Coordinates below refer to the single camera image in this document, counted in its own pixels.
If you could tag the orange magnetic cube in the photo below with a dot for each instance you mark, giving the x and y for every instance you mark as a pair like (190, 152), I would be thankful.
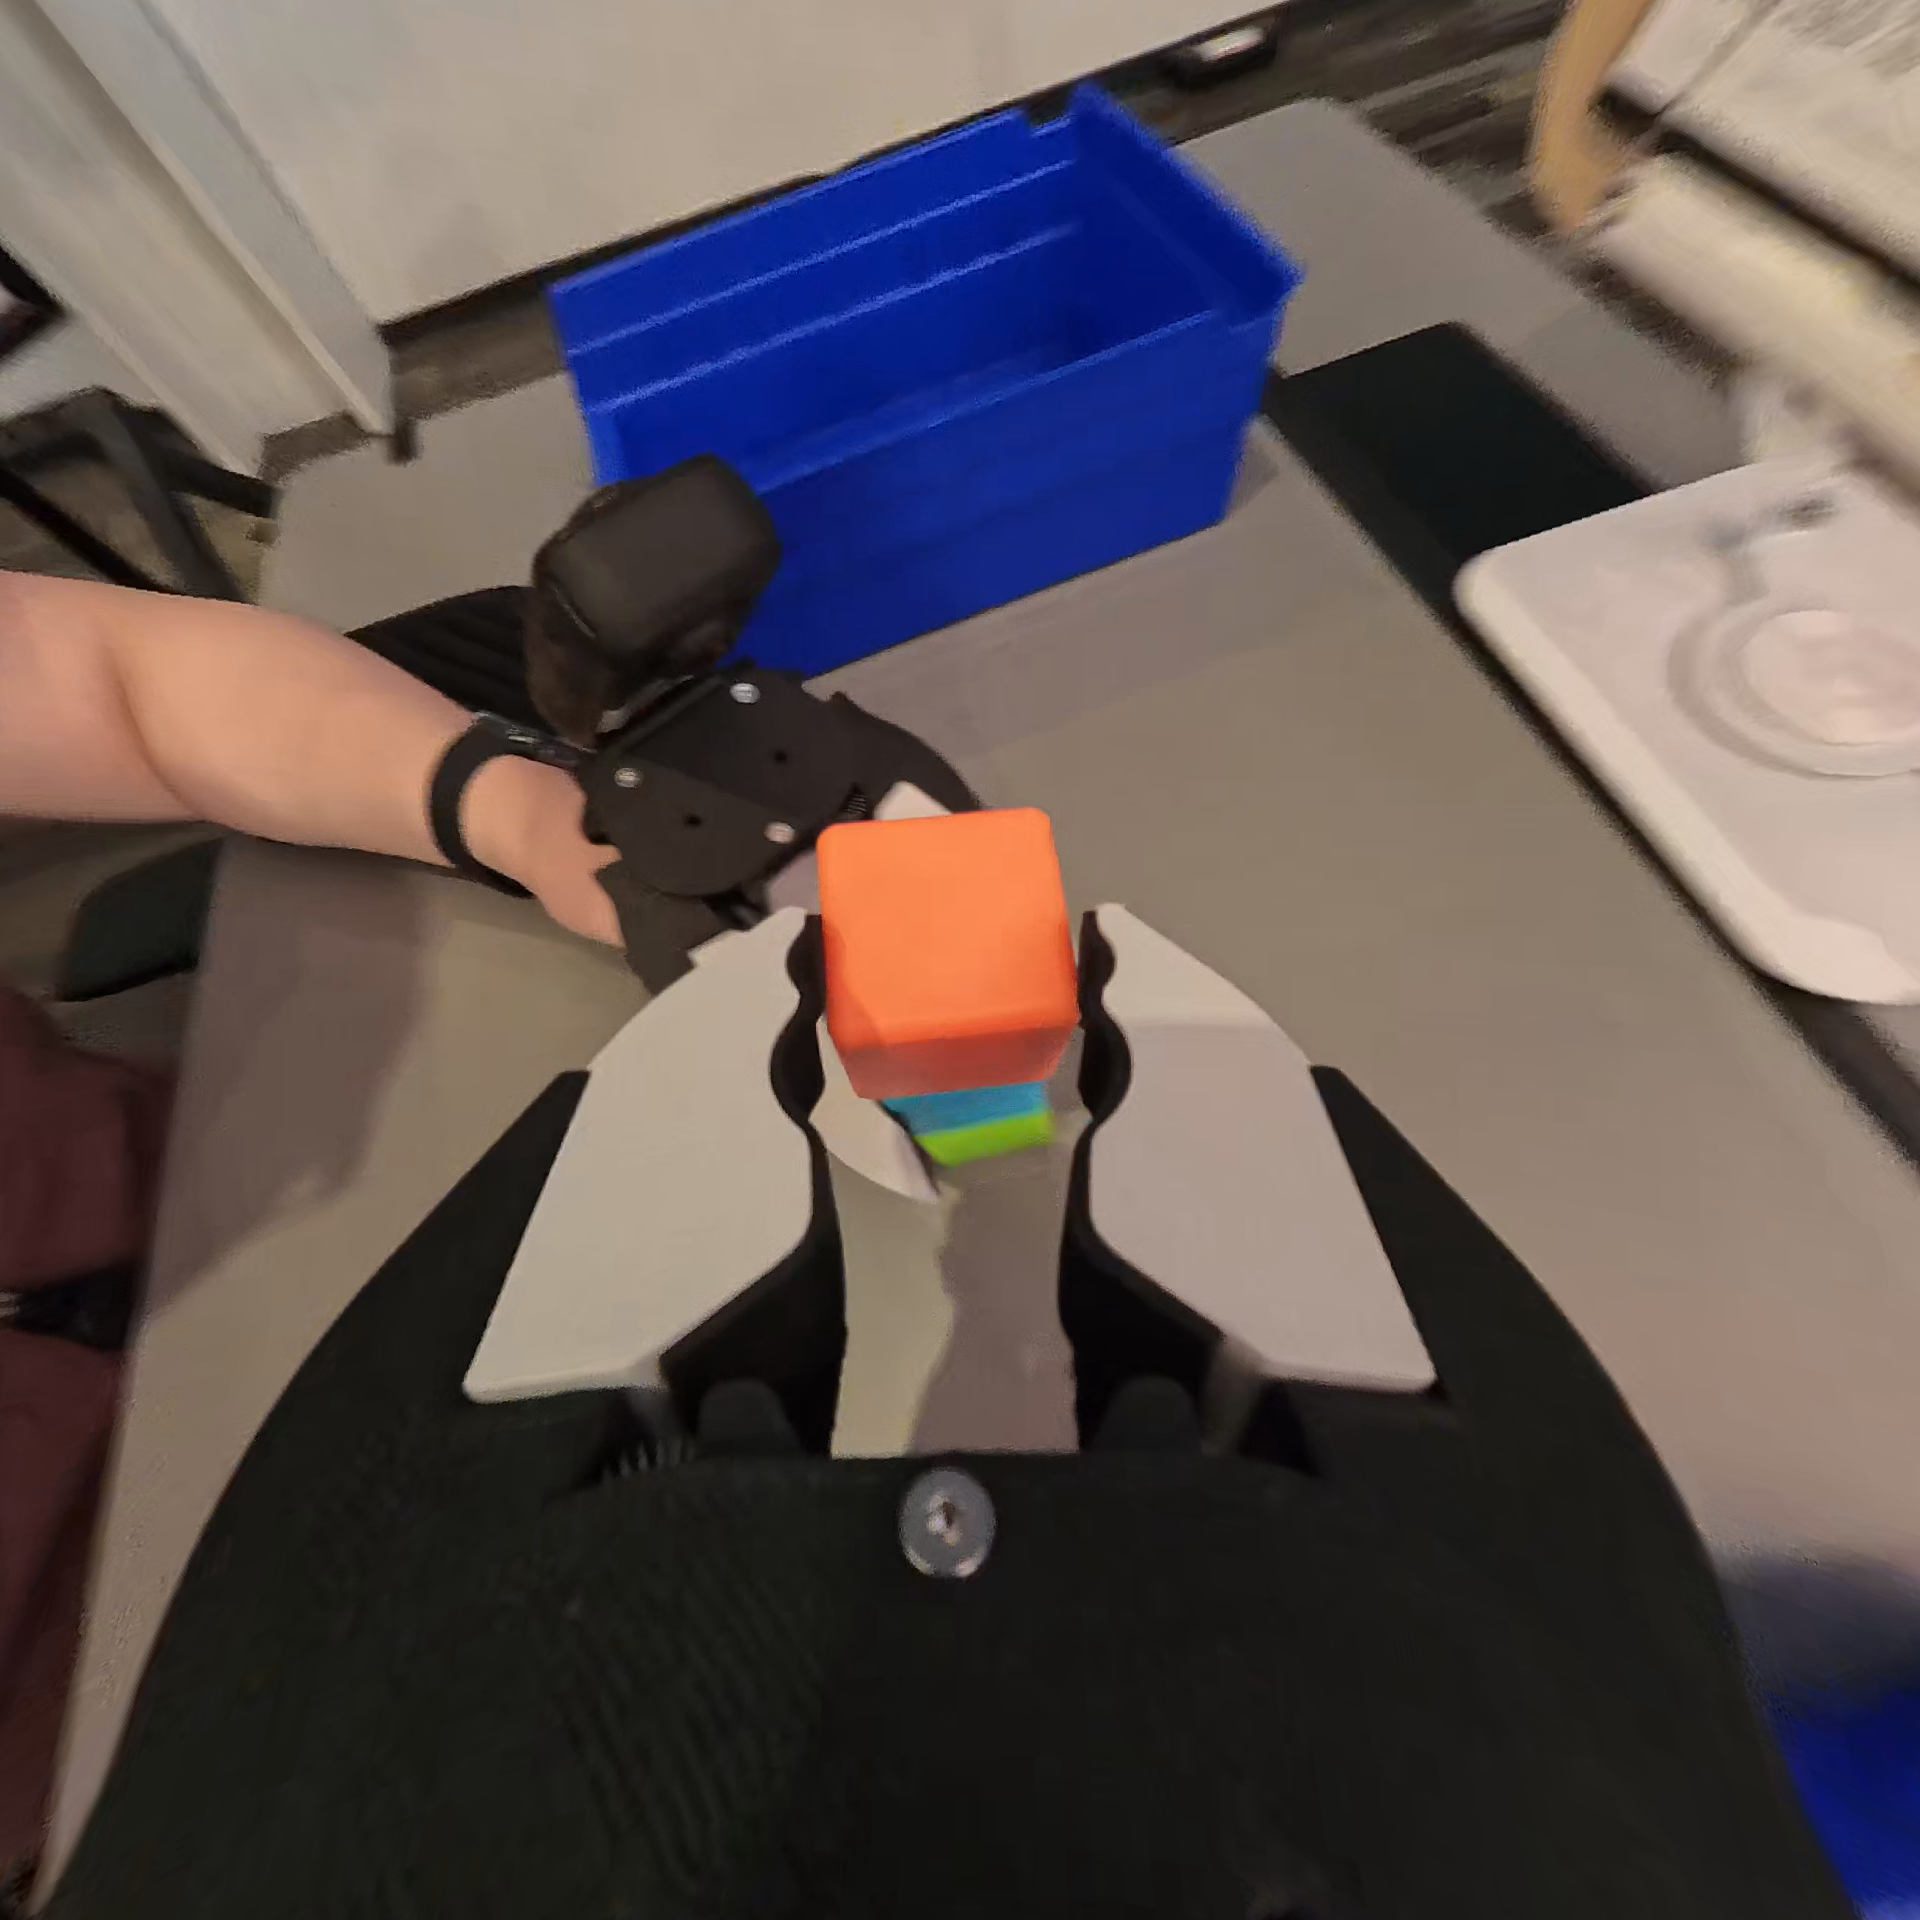
(947, 952)

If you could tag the wooden instruction sign board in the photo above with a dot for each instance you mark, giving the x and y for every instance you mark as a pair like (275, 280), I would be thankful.
(1710, 152)

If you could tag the black floor device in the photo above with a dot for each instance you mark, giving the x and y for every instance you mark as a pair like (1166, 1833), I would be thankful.
(1215, 53)

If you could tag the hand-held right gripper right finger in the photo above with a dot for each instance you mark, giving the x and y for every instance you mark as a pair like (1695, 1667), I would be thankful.
(1261, 1205)

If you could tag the person's left hand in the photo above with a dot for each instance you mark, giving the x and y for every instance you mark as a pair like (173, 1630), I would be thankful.
(558, 857)

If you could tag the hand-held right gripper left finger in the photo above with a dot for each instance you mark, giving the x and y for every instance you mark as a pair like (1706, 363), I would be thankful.
(648, 1205)

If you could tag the blue plastic bin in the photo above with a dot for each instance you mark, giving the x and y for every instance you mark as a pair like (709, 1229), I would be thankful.
(964, 389)
(1849, 1742)

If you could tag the white sign stand base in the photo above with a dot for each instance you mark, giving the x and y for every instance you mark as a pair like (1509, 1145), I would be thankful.
(1680, 721)

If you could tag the teal magnetic cube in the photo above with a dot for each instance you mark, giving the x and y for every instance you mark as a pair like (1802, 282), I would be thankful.
(977, 1119)

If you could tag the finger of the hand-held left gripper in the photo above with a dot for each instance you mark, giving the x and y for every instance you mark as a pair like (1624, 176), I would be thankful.
(719, 952)

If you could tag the green magnetic cube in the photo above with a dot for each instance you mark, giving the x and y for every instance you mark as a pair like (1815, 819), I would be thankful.
(986, 1145)

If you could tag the person's left forearm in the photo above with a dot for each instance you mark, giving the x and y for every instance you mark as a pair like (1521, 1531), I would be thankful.
(211, 704)

